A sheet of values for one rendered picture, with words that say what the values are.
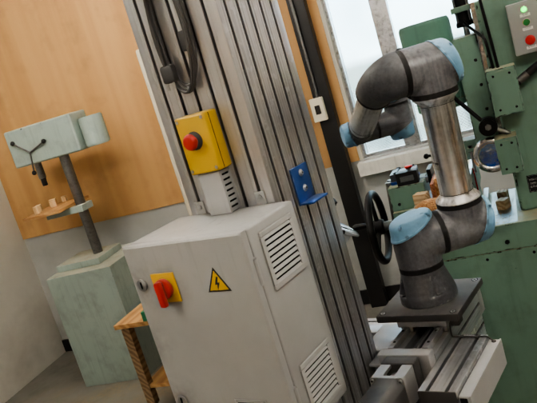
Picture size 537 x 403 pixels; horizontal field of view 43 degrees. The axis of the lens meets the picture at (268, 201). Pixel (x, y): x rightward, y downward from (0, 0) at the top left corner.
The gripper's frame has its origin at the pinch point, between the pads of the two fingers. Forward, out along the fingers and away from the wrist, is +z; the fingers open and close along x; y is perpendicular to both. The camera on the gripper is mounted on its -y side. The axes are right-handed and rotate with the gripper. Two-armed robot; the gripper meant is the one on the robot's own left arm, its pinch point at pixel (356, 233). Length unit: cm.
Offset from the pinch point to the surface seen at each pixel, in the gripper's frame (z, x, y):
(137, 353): -93, -30, 105
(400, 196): 11.3, -5.6, -17.1
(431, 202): 24.1, 14.4, -22.8
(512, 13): 30, 11, -87
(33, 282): -226, -122, 146
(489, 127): 34, 7, -51
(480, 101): 29, -2, -58
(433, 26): 7, 2, -78
